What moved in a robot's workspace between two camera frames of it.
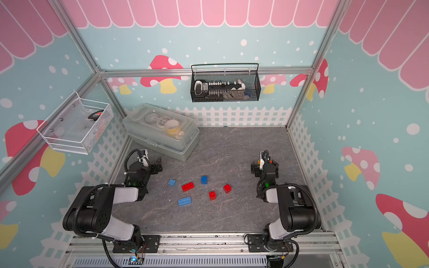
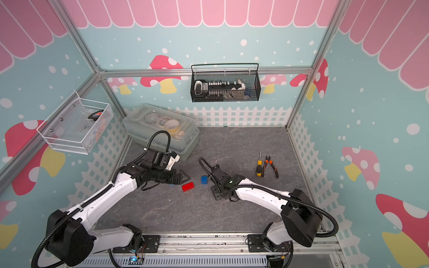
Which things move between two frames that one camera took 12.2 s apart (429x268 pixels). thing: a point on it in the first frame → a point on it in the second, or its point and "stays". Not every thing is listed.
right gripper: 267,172 → 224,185
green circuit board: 133,260 stays
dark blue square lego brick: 204,180 stays
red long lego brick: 187,186 stays
